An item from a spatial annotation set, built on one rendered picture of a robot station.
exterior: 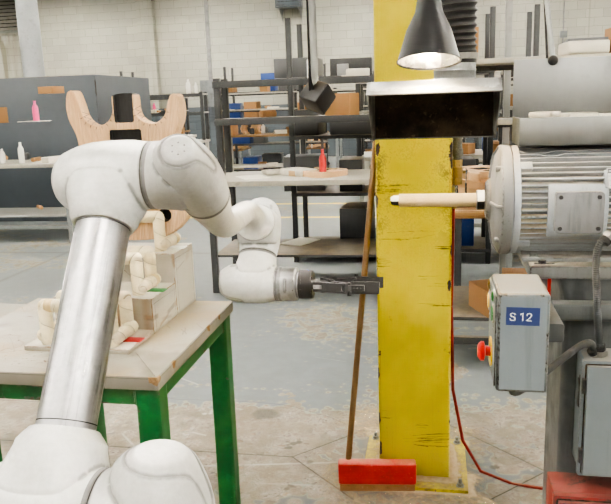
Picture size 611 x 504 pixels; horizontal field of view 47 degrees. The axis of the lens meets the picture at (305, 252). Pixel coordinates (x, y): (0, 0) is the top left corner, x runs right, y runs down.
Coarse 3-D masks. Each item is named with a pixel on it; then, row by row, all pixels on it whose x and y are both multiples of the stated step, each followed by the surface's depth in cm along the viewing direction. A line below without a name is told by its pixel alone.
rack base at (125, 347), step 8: (136, 336) 172; (144, 336) 171; (32, 344) 169; (40, 344) 168; (120, 344) 166; (128, 344) 166; (136, 344) 167; (112, 352) 163; (120, 352) 163; (128, 352) 163
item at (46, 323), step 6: (42, 312) 166; (48, 312) 167; (42, 318) 166; (48, 318) 167; (42, 324) 167; (48, 324) 167; (42, 330) 167; (48, 330) 167; (42, 336) 167; (48, 336) 167; (42, 342) 168; (48, 342) 168
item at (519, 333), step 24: (504, 288) 137; (528, 288) 136; (504, 312) 134; (528, 312) 133; (504, 336) 135; (528, 336) 134; (504, 360) 136; (528, 360) 135; (504, 384) 137; (528, 384) 136
